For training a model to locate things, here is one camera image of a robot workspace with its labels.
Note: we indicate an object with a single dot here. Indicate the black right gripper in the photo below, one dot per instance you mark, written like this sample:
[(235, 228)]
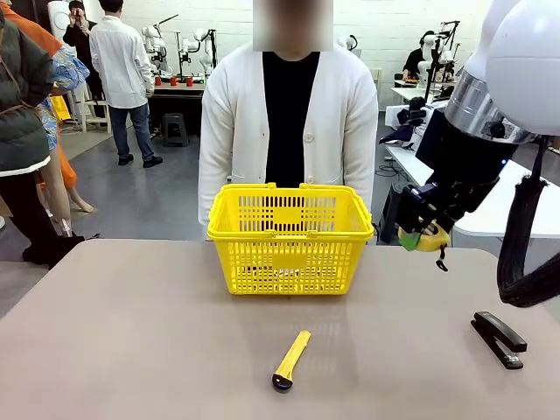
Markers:
[(464, 166)]

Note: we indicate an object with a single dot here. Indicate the yellow tape measure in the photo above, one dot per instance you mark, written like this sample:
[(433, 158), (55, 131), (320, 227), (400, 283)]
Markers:
[(431, 244)]

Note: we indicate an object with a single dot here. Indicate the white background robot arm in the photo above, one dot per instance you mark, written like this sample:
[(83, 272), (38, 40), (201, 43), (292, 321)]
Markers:
[(437, 48), (153, 44), (348, 42), (203, 52)]

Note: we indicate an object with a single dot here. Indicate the person's left forearm white sleeve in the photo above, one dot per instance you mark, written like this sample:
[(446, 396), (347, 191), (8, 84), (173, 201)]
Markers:
[(363, 188)]

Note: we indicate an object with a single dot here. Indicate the person's right forearm white sleeve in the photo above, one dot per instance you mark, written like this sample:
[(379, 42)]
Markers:
[(212, 192)]

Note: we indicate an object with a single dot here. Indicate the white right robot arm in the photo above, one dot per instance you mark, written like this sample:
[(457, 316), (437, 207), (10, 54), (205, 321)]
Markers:
[(525, 65)]

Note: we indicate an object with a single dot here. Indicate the yellow plastic shopping basket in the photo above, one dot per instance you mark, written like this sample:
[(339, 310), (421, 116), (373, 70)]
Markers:
[(289, 262)]

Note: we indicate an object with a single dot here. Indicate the seated person in black top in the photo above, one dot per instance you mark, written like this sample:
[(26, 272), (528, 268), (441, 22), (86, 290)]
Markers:
[(413, 61)]

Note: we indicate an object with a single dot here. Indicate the person in white cardigan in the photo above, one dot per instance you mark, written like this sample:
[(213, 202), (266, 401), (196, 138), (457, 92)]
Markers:
[(289, 109)]

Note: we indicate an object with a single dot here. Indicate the black plastic stool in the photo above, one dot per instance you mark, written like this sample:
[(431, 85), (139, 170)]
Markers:
[(389, 210)]

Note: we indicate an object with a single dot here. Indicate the large white table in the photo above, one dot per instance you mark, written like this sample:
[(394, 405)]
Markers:
[(481, 225)]

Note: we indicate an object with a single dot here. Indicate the dark purple cloth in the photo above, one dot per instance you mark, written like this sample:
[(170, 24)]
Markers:
[(396, 135)]

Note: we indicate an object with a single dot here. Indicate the small white table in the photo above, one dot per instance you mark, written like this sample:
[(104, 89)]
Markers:
[(394, 114)]

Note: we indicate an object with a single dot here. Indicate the black stapler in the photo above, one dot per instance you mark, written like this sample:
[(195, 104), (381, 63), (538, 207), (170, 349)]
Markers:
[(494, 334)]

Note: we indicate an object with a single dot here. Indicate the yellow utility knife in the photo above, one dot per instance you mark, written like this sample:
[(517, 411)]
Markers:
[(291, 361)]

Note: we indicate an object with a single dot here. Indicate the small black stool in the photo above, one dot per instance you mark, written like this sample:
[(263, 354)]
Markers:
[(176, 129)]

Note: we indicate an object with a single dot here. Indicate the dark workbench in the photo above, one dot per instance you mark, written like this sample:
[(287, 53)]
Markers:
[(184, 98)]

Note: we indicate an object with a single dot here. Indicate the bystander in white shirt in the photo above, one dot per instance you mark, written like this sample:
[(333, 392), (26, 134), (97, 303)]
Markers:
[(118, 65)]

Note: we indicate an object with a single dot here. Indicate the white step stool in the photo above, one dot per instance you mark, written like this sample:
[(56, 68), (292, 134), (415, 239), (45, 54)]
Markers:
[(94, 111)]

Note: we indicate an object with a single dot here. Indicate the yellow floor sign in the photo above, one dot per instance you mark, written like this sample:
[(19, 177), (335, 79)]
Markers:
[(61, 109)]

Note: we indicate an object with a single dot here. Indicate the mannequin in orange blue clothes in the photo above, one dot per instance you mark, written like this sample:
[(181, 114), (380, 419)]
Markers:
[(65, 70)]

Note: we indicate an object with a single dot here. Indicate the bystander in black clothes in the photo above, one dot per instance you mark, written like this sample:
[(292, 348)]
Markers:
[(81, 30)]

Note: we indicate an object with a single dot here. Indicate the bystander in dark green jacket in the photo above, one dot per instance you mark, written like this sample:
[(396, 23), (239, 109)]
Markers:
[(22, 109)]

